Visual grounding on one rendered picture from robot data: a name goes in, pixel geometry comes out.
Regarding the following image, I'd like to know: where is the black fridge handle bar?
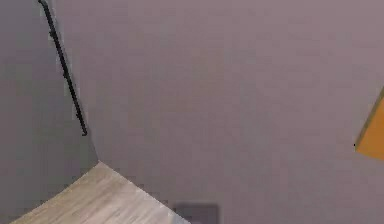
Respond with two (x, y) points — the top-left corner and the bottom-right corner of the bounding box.
(37, 0), (89, 137)

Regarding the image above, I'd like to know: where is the orange framed wall picture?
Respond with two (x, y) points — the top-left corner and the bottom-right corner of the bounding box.
(353, 85), (384, 162)

